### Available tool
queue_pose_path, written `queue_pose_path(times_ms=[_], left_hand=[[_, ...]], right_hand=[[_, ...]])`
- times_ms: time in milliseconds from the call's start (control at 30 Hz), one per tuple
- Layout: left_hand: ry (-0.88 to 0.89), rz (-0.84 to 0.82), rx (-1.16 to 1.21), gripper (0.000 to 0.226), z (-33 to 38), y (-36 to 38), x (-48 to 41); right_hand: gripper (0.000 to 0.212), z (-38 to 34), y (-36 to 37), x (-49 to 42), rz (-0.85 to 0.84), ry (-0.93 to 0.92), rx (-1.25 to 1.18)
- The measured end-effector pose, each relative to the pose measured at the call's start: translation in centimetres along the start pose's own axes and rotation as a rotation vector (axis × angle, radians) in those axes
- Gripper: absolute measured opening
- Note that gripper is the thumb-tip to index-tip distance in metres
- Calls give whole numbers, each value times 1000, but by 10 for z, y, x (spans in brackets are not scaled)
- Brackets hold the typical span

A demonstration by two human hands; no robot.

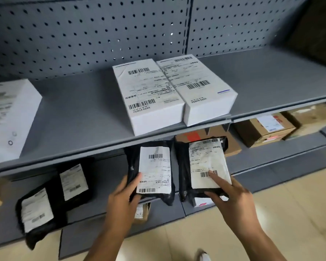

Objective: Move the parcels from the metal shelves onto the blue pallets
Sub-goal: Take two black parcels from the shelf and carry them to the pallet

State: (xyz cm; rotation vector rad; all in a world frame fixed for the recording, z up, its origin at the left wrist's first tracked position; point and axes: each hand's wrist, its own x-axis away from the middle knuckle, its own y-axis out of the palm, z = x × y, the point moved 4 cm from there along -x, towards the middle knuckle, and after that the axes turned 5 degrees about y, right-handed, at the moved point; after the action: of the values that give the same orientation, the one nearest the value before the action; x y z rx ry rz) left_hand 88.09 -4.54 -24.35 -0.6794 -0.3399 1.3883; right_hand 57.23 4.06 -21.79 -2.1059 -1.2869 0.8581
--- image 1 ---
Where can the small white labelled box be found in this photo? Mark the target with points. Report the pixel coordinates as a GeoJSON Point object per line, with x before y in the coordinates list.
{"type": "Point", "coordinates": [146, 100]}
{"type": "Point", "coordinates": [203, 86]}

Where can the grey metal shelving unit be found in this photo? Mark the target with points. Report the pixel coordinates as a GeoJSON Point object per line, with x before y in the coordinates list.
{"type": "Point", "coordinates": [78, 111]}

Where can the brown box red label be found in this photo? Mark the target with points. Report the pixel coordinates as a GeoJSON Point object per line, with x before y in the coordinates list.
{"type": "Point", "coordinates": [235, 145]}

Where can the black mailer bag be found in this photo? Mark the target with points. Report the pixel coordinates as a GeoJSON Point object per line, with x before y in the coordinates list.
{"type": "Point", "coordinates": [36, 212]}
{"type": "Point", "coordinates": [203, 157]}
{"type": "Point", "coordinates": [73, 182]}
{"type": "Point", "coordinates": [154, 171]}

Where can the large white box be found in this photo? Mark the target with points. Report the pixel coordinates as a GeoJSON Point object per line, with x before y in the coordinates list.
{"type": "Point", "coordinates": [11, 116]}

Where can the brown taped cardboard box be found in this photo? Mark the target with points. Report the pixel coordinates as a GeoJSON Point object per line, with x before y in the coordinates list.
{"type": "Point", "coordinates": [309, 119]}

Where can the large printed cardboard box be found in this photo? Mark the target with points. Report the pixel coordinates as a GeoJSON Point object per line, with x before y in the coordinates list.
{"type": "Point", "coordinates": [315, 32]}

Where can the person's left forearm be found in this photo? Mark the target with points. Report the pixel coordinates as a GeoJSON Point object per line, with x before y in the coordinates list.
{"type": "Point", "coordinates": [111, 241]}

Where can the white box barcode label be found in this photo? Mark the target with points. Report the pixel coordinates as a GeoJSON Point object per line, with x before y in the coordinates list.
{"type": "Point", "coordinates": [201, 202]}

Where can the small gold packet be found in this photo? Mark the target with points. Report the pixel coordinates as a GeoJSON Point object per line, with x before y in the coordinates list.
{"type": "Point", "coordinates": [142, 214]}

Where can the person's right forearm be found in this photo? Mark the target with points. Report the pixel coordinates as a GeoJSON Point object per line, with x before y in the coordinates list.
{"type": "Point", "coordinates": [255, 247]}

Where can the white sneaker with black stripes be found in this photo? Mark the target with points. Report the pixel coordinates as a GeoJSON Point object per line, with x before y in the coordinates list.
{"type": "Point", "coordinates": [203, 256]}

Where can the brown box red striped sticker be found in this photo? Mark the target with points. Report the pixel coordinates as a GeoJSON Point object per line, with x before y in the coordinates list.
{"type": "Point", "coordinates": [247, 133]}

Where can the person's left hand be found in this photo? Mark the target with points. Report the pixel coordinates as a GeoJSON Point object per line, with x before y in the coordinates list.
{"type": "Point", "coordinates": [122, 201]}

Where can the person's right hand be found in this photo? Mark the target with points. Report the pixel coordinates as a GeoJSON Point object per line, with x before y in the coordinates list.
{"type": "Point", "coordinates": [239, 212]}

